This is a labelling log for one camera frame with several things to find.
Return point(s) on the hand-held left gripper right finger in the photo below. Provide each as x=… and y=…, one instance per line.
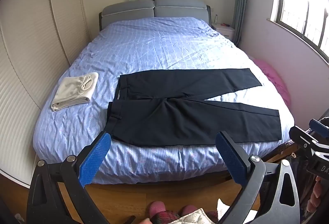
x=228, y=154

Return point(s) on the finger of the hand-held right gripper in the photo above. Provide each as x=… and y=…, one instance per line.
x=298, y=135
x=320, y=126

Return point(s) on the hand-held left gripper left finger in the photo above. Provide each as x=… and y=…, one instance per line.
x=95, y=157

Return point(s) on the black pants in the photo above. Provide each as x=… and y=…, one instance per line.
x=180, y=116

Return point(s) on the dark hanging clothes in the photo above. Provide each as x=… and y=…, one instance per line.
x=300, y=182

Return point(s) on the white paper sheet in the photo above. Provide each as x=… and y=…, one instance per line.
x=226, y=211

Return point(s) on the pink blanket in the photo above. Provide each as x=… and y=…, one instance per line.
x=272, y=77

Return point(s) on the pink slipper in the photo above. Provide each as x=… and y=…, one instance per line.
x=158, y=209
x=187, y=210

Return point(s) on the folded beige garment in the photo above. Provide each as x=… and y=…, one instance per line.
x=72, y=90

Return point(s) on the person's white quilted garment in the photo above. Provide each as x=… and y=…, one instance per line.
x=192, y=218

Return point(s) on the white nightstand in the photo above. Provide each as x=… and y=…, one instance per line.
x=223, y=32

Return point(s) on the bed with blue patterned sheet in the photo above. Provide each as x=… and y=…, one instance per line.
x=167, y=46

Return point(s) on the cream ribbed wardrobe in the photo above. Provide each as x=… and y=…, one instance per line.
x=30, y=46

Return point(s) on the clear plastic bottle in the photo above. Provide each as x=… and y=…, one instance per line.
x=216, y=19

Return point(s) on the grey padded headboard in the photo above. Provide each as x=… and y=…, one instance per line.
x=154, y=9

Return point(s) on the window with dark frame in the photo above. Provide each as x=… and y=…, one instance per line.
x=303, y=7

